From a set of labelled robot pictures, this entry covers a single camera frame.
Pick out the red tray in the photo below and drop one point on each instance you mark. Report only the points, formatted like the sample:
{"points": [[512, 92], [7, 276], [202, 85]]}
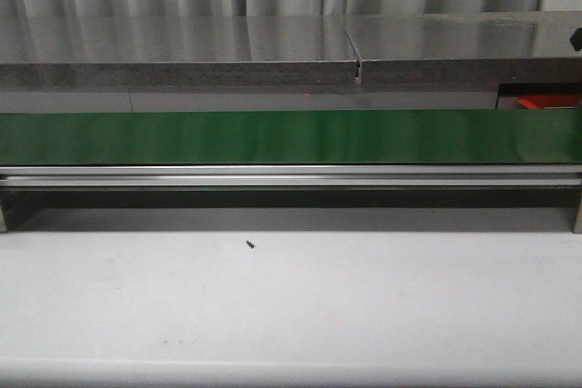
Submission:
{"points": [[561, 101]]}

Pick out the conveyor support leg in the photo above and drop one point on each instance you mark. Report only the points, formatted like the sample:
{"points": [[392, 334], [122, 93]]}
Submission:
{"points": [[577, 217], [7, 207]]}

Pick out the grey counter slab right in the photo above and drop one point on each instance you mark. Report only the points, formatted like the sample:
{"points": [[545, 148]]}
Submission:
{"points": [[477, 48]]}

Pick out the right conveyor support leg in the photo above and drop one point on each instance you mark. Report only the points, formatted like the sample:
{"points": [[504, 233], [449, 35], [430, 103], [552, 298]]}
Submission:
{"points": [[577, 217]]}

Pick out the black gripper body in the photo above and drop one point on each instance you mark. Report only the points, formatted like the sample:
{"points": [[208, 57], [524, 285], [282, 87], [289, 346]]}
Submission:
{"points": [[576, 39]]}

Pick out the grey counter slab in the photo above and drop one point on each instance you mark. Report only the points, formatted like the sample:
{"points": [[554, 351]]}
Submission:
{"points": [[156, 51], [477, 48]]}

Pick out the aluminium conveyor frame rail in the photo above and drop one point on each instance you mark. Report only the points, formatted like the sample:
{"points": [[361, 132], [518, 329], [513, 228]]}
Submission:
{"points": [[291, 176]]}

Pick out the green conveyor belt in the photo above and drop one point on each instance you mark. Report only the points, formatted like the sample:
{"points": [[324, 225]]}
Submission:
{"points": [[543, 136]]}

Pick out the grey counter slab left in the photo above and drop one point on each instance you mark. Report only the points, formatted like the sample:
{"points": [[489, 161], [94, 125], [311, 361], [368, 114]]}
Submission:
{"points": [[156, 51]]}

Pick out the left conveyor support leg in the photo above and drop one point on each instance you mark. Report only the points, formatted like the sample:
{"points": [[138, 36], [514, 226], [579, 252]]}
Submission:
{"points": [[7, 207]]}

